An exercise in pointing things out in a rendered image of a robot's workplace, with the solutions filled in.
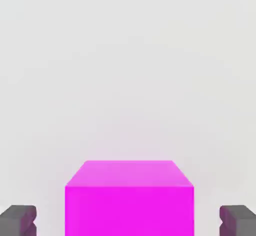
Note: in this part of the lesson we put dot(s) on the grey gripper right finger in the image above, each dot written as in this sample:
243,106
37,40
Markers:
240,222

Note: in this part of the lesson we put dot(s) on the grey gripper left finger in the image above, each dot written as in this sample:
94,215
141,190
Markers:
14,222

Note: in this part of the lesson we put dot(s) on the small magenta cube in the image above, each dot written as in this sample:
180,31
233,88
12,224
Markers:
129,204

